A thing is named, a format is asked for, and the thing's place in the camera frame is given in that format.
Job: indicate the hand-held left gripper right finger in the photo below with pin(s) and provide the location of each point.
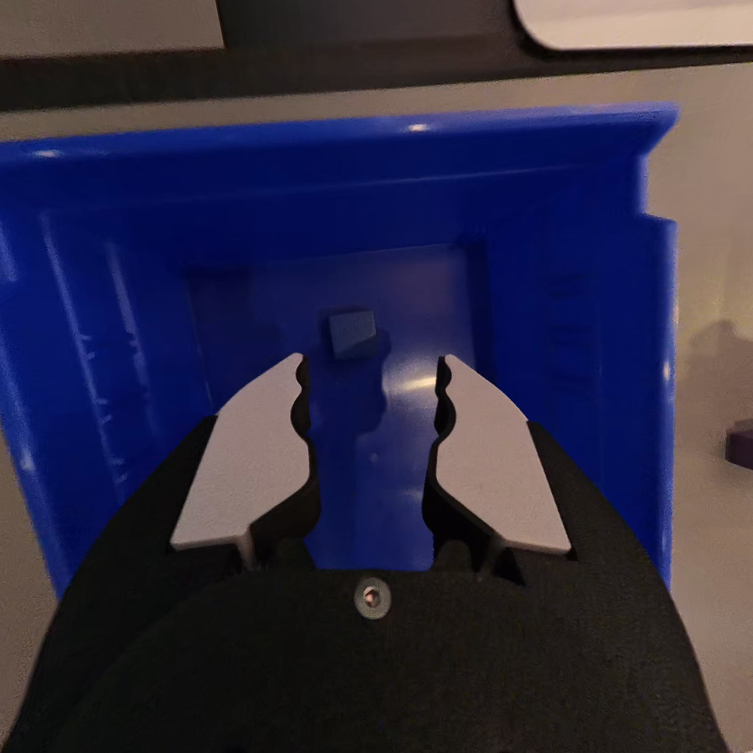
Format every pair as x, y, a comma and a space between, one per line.
500, 482

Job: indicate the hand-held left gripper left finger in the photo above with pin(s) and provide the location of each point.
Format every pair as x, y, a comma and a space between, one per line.
247, 470

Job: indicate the dark blue wooden cube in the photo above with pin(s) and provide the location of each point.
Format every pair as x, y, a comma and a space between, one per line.
352, 334

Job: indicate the purple wooden cube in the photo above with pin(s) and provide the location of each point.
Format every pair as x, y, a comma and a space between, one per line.
740, 450

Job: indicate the blue plastic storage bin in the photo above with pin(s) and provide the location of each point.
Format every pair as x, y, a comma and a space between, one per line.
147, 235

